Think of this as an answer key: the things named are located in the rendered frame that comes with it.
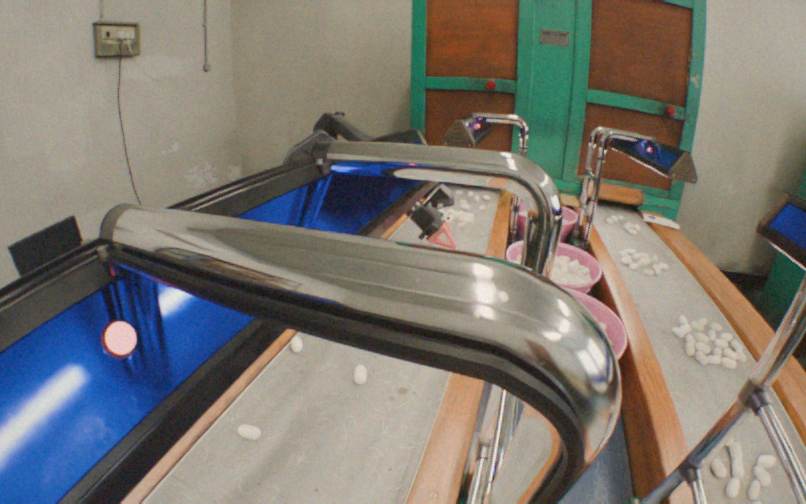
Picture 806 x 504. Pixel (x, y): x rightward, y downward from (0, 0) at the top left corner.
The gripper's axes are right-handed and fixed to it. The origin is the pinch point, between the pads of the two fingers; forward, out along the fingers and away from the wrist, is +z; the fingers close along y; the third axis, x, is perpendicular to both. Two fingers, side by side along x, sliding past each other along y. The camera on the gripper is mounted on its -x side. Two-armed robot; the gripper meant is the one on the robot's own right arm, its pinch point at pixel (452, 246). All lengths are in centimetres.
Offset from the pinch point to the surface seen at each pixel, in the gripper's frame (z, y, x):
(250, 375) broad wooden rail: -16, -59, 15
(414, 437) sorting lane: 7, -59, -3
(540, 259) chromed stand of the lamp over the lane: -7, -65, -34
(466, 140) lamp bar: -17.5, -4.5, -24.6
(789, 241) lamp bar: 21, -47, -57
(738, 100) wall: 98, 177, -180
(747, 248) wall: 212, 181, -124
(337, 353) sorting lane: -7.1, -47.3, 8.4
